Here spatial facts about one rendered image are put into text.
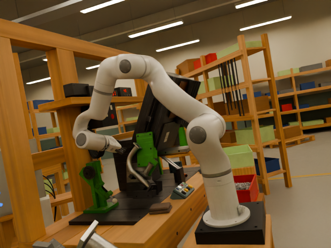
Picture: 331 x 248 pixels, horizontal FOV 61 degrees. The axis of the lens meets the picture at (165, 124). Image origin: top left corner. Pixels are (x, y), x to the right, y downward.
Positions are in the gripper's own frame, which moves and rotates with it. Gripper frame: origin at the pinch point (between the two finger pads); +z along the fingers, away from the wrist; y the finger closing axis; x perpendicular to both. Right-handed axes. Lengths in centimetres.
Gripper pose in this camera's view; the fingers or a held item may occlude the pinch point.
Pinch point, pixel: (119, 145)
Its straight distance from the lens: 162.0
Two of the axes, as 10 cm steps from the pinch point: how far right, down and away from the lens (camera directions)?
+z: 4.3, 1.7, 8.9
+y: -6.8, -5.9, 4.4
